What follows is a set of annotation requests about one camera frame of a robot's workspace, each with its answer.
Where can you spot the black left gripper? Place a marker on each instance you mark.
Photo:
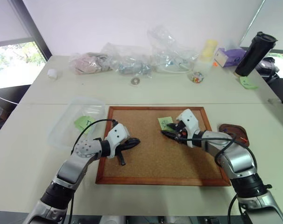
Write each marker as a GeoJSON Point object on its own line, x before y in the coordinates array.
{"type": "Point", "coordinates": [125, 145]}

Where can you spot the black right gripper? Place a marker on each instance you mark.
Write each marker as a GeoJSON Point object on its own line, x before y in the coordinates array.
{"type": "Point", "coordinates": [180, 132]}

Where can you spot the green note with scribble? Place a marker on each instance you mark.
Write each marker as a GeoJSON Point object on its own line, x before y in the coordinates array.
{"type": "Point", "coordinates": [161, 121]}

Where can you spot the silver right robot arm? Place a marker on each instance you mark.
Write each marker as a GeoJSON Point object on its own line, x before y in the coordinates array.
{"type": "Point", "coordinates": [237, 161]}

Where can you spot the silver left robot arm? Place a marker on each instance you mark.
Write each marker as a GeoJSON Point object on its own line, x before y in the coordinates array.
{"type": "Point", "coordinates": [72, 169]}

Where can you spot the green note with line mark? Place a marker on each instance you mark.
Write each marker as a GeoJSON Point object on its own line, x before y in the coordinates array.
{"type": "Point", "coordinates": [82, 123]}

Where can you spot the clear jar of coloured pushpins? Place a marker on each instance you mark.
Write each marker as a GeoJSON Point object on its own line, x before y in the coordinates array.
{"type": "Point", "coordinates": [197, 77]}

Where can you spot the brown wooden tray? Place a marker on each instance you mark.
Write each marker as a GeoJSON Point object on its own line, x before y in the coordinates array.
{"type": "Point", "coordinates": [237, 129]}

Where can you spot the clear plastic box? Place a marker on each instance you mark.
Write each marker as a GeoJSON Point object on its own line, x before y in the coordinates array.
{"type": "Point", "coordinates": [64, 130]}

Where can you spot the green sticky note pad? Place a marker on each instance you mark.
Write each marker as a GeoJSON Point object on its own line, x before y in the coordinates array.
{"type": "Point", "coordinates": [248, 83]}

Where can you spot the purple tissue box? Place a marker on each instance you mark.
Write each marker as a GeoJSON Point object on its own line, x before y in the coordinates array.
{"type": "Point", "coordinates": [229, 56]}

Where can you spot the wood framed cork board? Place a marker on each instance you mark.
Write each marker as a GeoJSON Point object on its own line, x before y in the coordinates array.
{"type": "Point", "coordinates": [153, 158]}

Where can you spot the red pushpin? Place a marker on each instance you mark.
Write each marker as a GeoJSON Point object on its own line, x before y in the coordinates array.
{"type": "Point", "coordinates": [243, 140]}

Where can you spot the large crumpled clear plastic bag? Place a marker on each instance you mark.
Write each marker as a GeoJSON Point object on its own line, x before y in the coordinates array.
{"type": "Point", "coordinates": [169, 51]}

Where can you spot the small orange object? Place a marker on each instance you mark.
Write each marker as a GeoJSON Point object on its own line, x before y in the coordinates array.
{"type": "Point", "coordinates": [215, 64]}

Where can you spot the yellow and white plastic container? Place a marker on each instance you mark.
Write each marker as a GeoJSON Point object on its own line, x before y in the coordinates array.
{"type": "Point", "coordinates": [205, 58]}

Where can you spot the plastic bag of pink items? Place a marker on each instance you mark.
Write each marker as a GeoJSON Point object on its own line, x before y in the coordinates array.
{"type": "Point", "coordinates": [87, 63]}

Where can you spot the small white round object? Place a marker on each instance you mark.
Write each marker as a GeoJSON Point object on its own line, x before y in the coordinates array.
{"type": "Point", "coordinates": [52, 73]}

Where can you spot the black tumbler with lid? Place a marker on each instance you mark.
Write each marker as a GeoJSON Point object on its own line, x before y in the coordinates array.
{"type": "Point", "coordinates": [253, 56]}

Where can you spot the black bag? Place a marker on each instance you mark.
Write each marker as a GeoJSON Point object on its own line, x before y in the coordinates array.
{"type": "Point", "coordinates": [270, 68]}

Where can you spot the dark furniture beside table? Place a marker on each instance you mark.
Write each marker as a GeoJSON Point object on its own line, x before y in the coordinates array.
{"type": "Point", "coordinates": [6, 105]}

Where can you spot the white roller blind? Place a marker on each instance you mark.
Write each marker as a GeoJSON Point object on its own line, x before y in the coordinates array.
{"type": "Point", "coordinates": [6, 21]}

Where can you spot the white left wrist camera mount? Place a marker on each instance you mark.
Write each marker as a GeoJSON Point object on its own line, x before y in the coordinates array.
{"type": "Point", "coordinates": [117, 135]}

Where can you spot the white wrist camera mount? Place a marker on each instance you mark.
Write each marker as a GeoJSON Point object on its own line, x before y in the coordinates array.
{"type": "Point", "coordinates": [189, 120]}
{"type": "Point", "coordinates": [117, 135]}

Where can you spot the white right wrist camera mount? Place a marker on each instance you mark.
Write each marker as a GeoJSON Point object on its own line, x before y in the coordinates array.
{"type": "Point", "coordinates": [189, 120]}

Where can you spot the black window frame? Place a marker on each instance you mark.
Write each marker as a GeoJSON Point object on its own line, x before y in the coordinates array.
{"type": "Point", "coordinates": [31, 30]}

